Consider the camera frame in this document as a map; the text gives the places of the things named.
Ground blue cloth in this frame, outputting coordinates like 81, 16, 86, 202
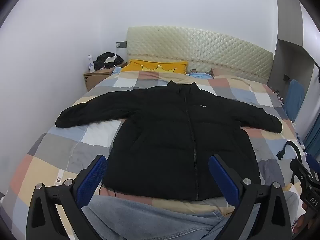
286, 79, 306, 123

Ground person's legs in jeans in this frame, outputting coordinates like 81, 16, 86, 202
82, 195, 299, 240

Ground checkered blanket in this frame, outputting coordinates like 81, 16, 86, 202
5, 70, 307, 230

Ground yellow pillow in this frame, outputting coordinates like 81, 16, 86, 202
122, 59, 188, 75

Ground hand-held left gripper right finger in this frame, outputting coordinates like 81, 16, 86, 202
208, 154, 294, 240

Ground black strap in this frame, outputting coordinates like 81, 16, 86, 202
277, 141, 304, 160

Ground light blue pillow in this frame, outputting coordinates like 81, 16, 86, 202
188, 72, 212, 80

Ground black puffer jacket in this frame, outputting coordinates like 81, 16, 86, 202
55, 81, 283, 202

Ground wooden nightstand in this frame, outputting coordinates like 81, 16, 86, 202
83, 62, 127, 92

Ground person's right hand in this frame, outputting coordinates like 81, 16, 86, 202
294, 201, 310, 233

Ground cream quilted headboard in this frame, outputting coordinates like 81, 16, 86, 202
126, 26, 274, 85

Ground black bag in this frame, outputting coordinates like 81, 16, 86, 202
93, 52, 124, 70

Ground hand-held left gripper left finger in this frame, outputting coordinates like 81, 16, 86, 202
26, 154, 108, 240

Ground teal curtain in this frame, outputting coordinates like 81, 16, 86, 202
304, 115, 320, 153

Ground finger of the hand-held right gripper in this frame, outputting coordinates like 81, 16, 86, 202
290, 158, 317, 189
305, 153, 320, 174

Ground white cable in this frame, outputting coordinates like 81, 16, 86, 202
112, 45, 119, 68

